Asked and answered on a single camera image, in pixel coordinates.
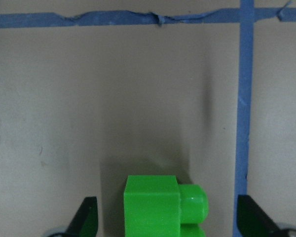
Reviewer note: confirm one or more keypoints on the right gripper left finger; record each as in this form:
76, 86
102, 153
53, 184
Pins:
85, 222

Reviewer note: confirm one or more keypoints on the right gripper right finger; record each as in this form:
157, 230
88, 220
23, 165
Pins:
252, 221

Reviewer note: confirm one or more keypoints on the green toy block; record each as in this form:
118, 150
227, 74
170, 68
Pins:
159, 206

